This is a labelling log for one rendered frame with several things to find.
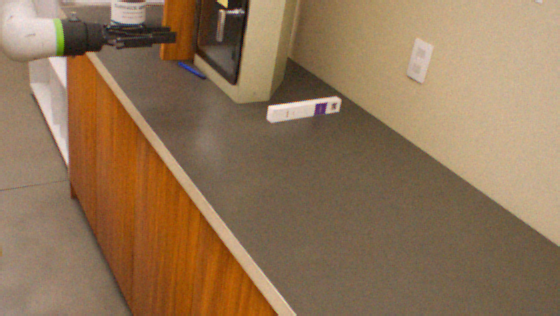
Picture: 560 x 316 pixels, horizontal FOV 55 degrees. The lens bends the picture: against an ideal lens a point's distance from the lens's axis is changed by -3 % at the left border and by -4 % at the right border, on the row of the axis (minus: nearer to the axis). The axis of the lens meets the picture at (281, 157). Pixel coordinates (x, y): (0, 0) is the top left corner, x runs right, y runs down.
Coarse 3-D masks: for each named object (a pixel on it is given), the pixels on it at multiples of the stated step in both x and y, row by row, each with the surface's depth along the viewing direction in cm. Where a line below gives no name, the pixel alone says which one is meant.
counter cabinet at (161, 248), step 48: (96, 96) 196; (96, 144) 205; (144, 144) 156; (96, 192) 216; (144, 192) 162; (144, 240) 169; (192, 240) 135; (144, 288) 177; (192, 288) 140; (240, 288) 116
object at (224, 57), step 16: (208, 0) 168; (240, 0) 151; (208, 16) 169; (240, 16) 152; (208, 32) 170; (224, 32) 161; (240, 32) 153; (208, 48) 172; (224, 48) 163; (240, 48) 155; (208, 64) 173; (224, 64) 164
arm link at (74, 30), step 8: (72, 16) 130; (64, 24) 128; (72, 24) 129; (80, 24) 130; (64, 32) 127; (72, 32) 128; (80, 32) 129; (64, 40) 128; (72, 40) 129; (80, 40) 130; (64, 48) 129; (72, 48) 130; (80, 48) 131; (64, 56) 132; (72, 56) 133
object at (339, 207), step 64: (128, 64) 177; (192, 64) 185; (192, 128) 145; (256, 128) 151; (320, 128) 158; (384, 128) 166; (192, 192) 123; (256, 192) 124; (320, 192) 128; (384, 192) 133; (448, 192) 138; (256, 256) 104; (320, 256) 107; (384, 256) 111; (448, 256) 114; (512, 256) 118
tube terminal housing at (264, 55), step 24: (264, 0) 150; (288, 0) 158; (264, 24) 154; (288, 24) 169; (264, 48) 158; (216, 72) 172; (240, 72) 159; (264, 72) 163; (240, 96) 163; (264, 96) 167
